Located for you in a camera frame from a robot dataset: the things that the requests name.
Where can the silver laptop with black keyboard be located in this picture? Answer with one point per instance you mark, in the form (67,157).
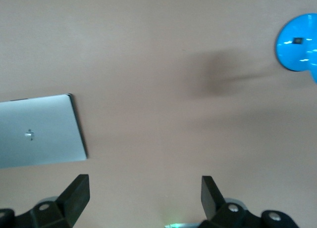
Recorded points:
(44,119)

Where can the blue round plastic object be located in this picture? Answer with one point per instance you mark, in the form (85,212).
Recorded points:
(292,55)

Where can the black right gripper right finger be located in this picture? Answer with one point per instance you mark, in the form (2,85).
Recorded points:
(210,199)

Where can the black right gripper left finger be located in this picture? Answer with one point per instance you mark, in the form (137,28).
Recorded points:
(74,198)

